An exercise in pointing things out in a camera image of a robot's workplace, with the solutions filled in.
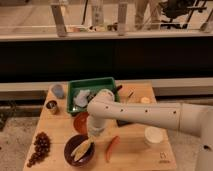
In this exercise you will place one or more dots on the black office chair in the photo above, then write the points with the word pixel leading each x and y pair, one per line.
pixel 175 8

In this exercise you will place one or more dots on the orange carrot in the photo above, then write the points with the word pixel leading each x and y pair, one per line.
pixel 111 146

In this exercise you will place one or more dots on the small orange fruit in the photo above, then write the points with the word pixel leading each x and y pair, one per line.
pixel 145 100

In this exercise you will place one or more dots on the orange-red bowl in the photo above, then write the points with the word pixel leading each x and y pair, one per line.
pixel 80 122

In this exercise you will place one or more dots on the white round lidded container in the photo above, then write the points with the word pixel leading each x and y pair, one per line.
pixel 153 136

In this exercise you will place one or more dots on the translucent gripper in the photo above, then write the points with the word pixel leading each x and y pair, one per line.
pixel 95 131

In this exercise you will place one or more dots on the green plastic tray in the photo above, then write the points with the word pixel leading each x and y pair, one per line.
pixel 94 85

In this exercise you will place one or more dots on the small metal cup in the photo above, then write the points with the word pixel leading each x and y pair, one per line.
pixel 52 107

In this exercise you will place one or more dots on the purple bowl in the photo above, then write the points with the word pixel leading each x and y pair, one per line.
pixel 71 144

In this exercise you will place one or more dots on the bunch of dark grapes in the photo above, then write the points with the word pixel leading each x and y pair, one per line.
pixel 41 149

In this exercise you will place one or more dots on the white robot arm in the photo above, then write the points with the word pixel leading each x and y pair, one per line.
pixel 192 119

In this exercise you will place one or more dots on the grey-blue cup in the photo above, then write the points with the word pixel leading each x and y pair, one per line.
pixel 57 90

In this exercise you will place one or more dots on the wooden board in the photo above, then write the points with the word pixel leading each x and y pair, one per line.
pixel 131 154

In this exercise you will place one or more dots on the black rectangular block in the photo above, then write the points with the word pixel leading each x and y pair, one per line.
pixel 122 123

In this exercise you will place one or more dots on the white crumpled cloth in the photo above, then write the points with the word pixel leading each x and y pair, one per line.
pixel 81 98

